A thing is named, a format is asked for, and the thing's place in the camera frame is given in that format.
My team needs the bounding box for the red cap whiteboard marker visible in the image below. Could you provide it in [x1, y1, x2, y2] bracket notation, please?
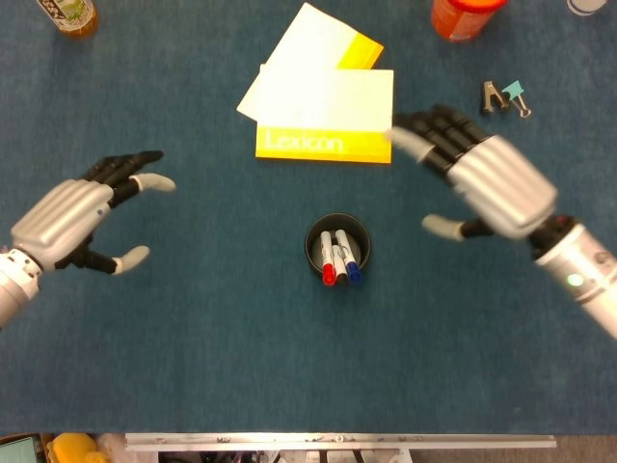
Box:
[320, 231, 337, 286]

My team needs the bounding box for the orange red snack canister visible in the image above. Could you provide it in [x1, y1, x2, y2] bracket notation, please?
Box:
[430, 0, 509, 43]

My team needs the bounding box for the aluminium rail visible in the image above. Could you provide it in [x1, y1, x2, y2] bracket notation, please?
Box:
[123, 432, 558, 452]

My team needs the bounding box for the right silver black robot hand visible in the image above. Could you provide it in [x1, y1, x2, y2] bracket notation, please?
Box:
[388, 104, 559, 242]

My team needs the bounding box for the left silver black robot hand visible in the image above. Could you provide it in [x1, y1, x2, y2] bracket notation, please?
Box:
[10, 150, 177, 276]

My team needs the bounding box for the white paper cup yellow lid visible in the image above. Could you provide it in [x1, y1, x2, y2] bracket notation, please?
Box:
[566, 0, 609, 17]

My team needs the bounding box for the orange tea bottle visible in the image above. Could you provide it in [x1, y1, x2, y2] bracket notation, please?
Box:
[36, 0, 99, 41]

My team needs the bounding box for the yellow white Lexicon notebook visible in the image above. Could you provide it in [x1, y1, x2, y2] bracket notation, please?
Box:
[255, 64, 395, 166]

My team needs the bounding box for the blue cap whiteboard marker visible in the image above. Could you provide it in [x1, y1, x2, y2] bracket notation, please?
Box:
[335, 229, 363, 284]

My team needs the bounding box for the yellow plastic object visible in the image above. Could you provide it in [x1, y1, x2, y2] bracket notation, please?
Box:
[51, 432, 97, 463]

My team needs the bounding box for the black cap whiteboard marker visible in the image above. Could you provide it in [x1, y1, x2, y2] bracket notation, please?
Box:
[332, 244, 349, 285]

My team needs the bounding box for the black mesh pen cup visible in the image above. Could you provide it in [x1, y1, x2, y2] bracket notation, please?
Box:
[304, 211, 372, 280]

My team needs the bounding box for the blue felt table mat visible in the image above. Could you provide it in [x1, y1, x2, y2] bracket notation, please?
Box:
[0, 0, 617, 435]

